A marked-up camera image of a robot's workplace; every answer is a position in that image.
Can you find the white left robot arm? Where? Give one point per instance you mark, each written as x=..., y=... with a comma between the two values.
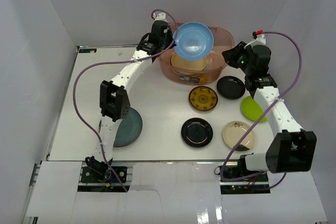
x=114, y=101

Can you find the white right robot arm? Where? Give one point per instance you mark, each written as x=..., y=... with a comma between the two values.
x=292, y=148

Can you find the black plate rear right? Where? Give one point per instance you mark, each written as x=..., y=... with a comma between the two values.
x=230, y=87

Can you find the left blue corner label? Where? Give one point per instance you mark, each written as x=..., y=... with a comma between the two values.
x=87, y=50

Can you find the light blue plastic plate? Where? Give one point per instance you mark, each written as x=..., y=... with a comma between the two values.
x=193, y=41

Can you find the black glossy plate front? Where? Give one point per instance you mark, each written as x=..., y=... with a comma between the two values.
x=196, y=132

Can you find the yellow-orange plastic plate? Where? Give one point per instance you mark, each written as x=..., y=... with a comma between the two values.
x=190, y=65

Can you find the lime green plate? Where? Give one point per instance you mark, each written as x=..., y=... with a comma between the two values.
x=250, y=109

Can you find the yellow patterned black plate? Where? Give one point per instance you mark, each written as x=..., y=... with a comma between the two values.
x=203, y=98

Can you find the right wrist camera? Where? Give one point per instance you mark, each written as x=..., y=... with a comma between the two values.
x=258, y=39

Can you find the translucent pink plastic bin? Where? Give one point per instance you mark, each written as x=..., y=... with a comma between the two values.
x=199, y=72

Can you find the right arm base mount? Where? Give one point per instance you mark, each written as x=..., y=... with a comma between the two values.
x=242, y=175

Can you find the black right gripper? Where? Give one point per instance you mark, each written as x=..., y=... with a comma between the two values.
x=230, y=56

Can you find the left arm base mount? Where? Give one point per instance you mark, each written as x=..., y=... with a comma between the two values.
x=100, y=173

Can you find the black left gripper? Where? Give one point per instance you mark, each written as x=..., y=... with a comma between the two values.
x=167, y=34

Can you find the dark teal ceramic plate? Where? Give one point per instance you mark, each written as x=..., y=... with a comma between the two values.
x=129, y=129

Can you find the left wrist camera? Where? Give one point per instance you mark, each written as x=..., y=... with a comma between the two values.
x=159, y=17

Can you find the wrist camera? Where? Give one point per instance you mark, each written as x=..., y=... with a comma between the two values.
x=159, y=17
x=258, y=39

